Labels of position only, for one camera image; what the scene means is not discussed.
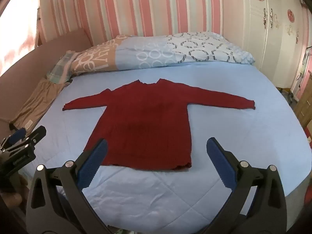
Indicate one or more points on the white wardrobe with red decals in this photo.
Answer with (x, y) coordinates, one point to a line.
(268, 29)

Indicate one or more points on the wooden cabinet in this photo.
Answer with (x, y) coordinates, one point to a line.
(306, 107)

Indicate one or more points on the bed with light blue sheet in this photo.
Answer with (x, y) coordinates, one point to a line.
(243, 139)

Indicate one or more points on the patterned blue and tan pillow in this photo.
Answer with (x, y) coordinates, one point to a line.
(151, 51)

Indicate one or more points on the plaid pastel pillow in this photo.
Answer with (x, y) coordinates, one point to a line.
(59, 68)

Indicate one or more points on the pink patterned curtain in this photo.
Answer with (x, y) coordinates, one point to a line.
(17, 34)

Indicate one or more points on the brown satin cloth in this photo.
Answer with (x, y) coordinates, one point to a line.
(36, 102)

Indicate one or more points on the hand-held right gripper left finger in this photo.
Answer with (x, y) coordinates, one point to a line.
(93, 162)

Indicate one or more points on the red knit sweater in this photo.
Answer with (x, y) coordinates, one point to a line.
(146, 126)

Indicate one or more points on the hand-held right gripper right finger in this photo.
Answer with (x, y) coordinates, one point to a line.
(220, 162)

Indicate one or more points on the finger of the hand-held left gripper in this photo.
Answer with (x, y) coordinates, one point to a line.
(35, 136)
(15, 136)

